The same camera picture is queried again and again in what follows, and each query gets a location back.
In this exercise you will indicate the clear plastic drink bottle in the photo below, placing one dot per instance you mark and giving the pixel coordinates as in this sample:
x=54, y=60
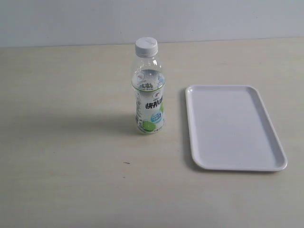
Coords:
x=148, y=82

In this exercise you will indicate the white rectangular plastic tray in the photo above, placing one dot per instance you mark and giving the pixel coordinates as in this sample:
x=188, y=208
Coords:
x=230, y=130

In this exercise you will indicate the white bottle cap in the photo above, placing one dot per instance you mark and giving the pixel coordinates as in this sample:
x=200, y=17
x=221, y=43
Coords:
x=146, y=47

